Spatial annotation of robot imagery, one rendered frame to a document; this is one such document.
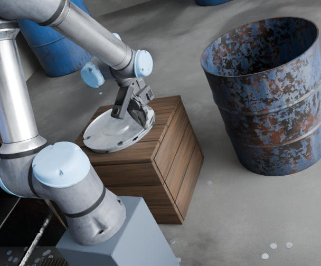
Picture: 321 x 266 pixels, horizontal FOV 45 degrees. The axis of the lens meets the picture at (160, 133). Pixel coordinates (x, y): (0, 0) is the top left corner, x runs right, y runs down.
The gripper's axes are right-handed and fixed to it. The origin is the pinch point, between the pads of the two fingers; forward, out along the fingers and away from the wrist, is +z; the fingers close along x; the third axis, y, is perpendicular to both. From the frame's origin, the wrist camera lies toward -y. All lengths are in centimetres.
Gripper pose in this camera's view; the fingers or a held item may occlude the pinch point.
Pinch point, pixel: (144, 127)
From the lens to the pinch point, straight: 140.8
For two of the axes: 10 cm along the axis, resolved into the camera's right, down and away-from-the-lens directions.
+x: -7.5, -1.1, 6.5
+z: 3.5, 7.7, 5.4
